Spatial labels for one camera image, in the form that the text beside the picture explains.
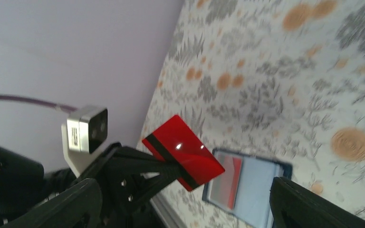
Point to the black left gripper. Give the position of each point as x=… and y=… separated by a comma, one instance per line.
x=128, y=179

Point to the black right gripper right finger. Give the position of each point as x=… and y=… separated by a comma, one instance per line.
x=293, y=206

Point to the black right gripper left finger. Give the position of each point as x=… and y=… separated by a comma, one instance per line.
x=77, y=207

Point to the red card pile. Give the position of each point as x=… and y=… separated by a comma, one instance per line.
x=175, y=142

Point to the dark blue card holder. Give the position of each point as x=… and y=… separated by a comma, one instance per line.
x=243, y=190

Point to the floral patterned table mat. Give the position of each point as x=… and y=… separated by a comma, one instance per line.
x=278, y=78

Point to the aluminium rail frame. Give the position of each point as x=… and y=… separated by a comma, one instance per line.
x=166, y=213

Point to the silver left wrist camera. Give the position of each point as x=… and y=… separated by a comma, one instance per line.
x=84, y=131

